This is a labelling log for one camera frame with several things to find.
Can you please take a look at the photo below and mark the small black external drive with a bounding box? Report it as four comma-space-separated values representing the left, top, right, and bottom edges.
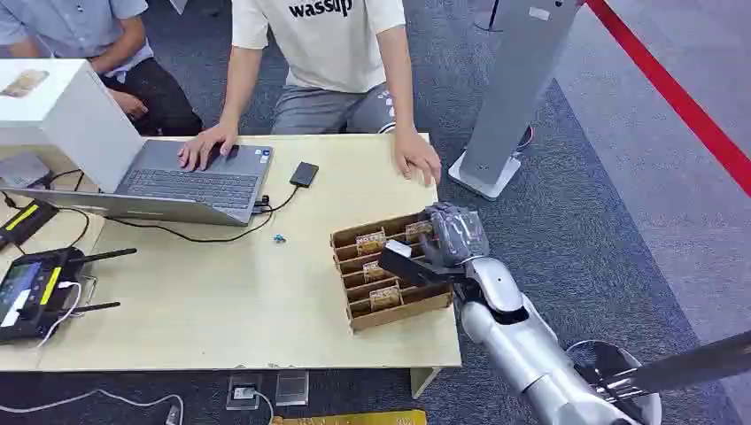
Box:
289, 161, 321, 189

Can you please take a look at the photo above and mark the person's right hand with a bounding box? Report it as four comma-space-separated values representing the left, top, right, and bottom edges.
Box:
178, 123, 239, 173

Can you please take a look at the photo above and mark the white controller cable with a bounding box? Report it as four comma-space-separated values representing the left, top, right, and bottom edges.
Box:
35, 281, 84, 348

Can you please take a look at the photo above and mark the black drive cable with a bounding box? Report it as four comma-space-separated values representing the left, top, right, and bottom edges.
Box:
255, 185, 301, 216

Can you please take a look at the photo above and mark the white cardboard box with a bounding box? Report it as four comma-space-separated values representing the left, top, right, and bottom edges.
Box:
0, 58, 146, 196

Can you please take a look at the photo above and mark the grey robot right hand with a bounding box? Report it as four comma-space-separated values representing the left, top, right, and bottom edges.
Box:
418, 202, 492, 268

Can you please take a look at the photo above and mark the brown printed card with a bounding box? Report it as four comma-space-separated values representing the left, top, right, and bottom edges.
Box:
368, 283, 403, 313
355, 230, 389, 256
405, 220, 435, 243
361, 260, 389, 284

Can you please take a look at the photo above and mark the grey flat pad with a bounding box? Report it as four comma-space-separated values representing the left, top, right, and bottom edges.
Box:
0, 151, 53, 189

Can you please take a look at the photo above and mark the thin black cable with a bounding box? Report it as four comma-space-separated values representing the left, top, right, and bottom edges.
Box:
0, 168, 93, 254

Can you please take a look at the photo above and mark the yellow board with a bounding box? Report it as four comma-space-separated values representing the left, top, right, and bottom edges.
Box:
270, 409, 429, 425

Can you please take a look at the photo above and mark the grey floor stand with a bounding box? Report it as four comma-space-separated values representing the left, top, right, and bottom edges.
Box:
448, 0, 582, 202

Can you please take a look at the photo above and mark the person's left hand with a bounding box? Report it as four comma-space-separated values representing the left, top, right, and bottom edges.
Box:
393, 128, 442, 188

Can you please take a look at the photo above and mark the black controller with antennas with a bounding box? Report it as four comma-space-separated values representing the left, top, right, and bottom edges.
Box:
0, 246, 138, 345

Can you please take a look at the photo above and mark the red floor tape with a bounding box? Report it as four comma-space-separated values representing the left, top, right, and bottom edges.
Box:
585, 0, 751, 199

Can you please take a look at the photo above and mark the wooden card box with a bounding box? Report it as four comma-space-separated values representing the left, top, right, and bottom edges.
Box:
329, 211, 456, 335

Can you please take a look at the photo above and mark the white floor cable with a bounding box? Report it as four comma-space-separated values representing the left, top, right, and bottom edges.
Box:
0, 389, 185, 425

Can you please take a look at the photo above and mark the clear floor socket cover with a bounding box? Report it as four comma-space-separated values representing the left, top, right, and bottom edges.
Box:
275, 371, 310, 407

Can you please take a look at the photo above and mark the grey laptop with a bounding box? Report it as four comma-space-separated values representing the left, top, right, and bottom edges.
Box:
4, 138, 275, 228

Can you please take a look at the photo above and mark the black laptop cable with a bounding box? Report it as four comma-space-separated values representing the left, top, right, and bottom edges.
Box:
105, 211, 275, 244

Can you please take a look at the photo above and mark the floor power socket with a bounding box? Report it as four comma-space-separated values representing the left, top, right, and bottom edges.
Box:
225, 375, 263, 412

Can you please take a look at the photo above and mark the round silver base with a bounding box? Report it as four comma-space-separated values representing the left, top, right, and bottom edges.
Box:
565, 339, 663, 425

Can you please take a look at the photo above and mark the dark metal bar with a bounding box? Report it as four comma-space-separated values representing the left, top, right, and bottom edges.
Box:
593, 329, 751, 402

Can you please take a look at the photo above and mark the person in blue shirt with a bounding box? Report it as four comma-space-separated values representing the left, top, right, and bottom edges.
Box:
0, 0, 205, 138

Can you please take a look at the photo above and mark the person in white shirt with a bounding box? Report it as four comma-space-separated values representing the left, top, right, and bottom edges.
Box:
178, 0, 442, 188

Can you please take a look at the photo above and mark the black device with yellow stripe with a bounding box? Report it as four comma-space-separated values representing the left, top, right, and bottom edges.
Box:
0, 200, 60, 249

